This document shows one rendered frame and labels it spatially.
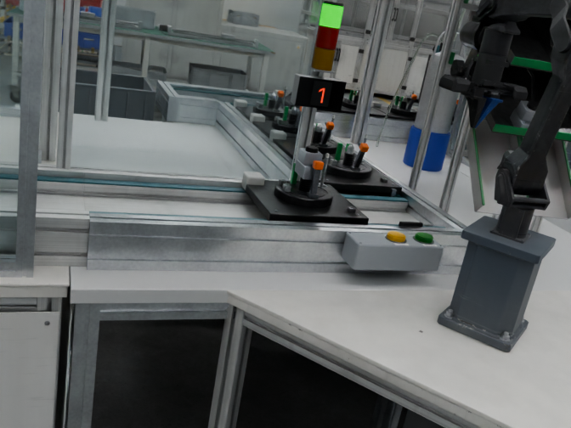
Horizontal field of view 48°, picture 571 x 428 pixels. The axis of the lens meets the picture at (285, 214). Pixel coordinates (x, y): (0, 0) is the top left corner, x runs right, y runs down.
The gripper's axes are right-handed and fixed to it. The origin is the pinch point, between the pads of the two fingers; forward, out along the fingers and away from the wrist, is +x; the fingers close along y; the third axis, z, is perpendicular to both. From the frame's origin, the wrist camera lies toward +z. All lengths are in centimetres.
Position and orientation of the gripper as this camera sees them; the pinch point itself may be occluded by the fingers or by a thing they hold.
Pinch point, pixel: (477, 111)
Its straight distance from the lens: 143.4
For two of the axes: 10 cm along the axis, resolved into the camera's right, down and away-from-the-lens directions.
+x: -1.7, 9.3, 3.4
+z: -3.1, -3.7, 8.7
